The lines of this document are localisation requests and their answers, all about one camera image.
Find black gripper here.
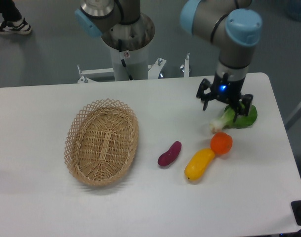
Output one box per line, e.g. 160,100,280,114
196,74,253,121

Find yellow mango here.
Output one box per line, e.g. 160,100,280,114
184,148,215,181

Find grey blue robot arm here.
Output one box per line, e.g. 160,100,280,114
75,0,262,117

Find green bok choy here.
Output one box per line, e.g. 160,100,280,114
209,105,258,133

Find orange fruit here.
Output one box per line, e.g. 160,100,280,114
210,132,233,155

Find purple sweet potato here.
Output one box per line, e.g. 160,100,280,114
157,141,182,167

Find woven wicker basket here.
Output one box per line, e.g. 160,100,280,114
64,99,139,187

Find black device at table edge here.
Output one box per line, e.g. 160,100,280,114
291,200,301,226

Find black white sneaker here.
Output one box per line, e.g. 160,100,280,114
0,18,32,35

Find white metal base frame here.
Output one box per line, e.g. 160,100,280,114
77,52,191,83

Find white frame at right edge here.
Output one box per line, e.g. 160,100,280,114
284,101,301,131

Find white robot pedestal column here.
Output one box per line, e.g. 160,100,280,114
102,13,156,81

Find black cable on pedestal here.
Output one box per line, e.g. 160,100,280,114
118,39,134,81

